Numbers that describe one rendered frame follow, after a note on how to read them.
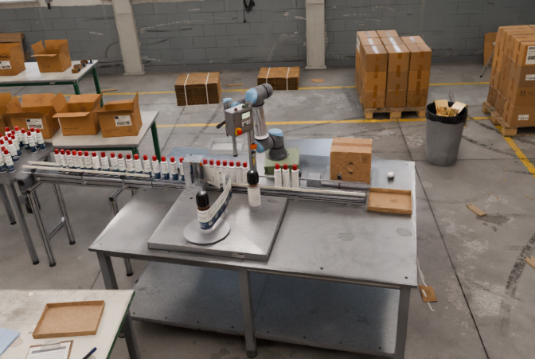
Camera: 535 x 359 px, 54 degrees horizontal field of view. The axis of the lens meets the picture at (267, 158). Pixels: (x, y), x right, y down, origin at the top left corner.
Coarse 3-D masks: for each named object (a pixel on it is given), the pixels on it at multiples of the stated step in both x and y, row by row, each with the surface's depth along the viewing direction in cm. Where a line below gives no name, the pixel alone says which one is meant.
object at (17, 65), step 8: (0, 48) 718; (8, 48) 687; (16, 48) 702; (0, 56) 688; (8, 56) 720; (16, 56) 704; (0, 64) 698; (8, 64) 697; (16, 64) 703; (24, 64) 722; (0, 72) 703; (8, 72) 702; (16, 72) 704
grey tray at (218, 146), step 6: (240, 138) 445; (210, 144) 438; (216, 144) 447; (222, 144) 447; (228, 144) 446; (240, 144) 445; (210, 150) 431; (216, 150) 430; (222, 150) 430; (228, 150) 430; (240, 150) 429
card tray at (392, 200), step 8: (376, 192) 389; (384, 192) 388; (392, 192) 386; (400, 192) 385; (408, 192) 383; (376, 200) 380; (384, 200) 379; (392, 200) 379; (400, 200) 378; (408, 200) 378; (368, 208) 368; (376, 208) 366; (384, 208) 365; (392, 208) 363; (400, 208) 369; (408, 208) 369
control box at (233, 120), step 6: (240, 108) 378; (246, 108) 379; (228, 114) 375; (234, 114) 372; (240, 114) 376; (228, 120) 377; (234, 120) 374; (240, 120) 378; (228, 126) 380; (234, 126) 376; (240, 126) 380; (246, 126) 383; (228, 132) 383; (234, 132) 378; (246, 132) 386
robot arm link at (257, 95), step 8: (256, 88) 394; (264, 88) 396; (248, 96) 394; (256, 96) 391; (264, 96) 396; (256, 104) 395; (256, 112) 400; (256, 120) 404; (264, 120) 407; (256, 128) 408; (264, 128) 409; (256, 136) 412; (264, 136) 411; (264, 144) 413; (272, 144) 418
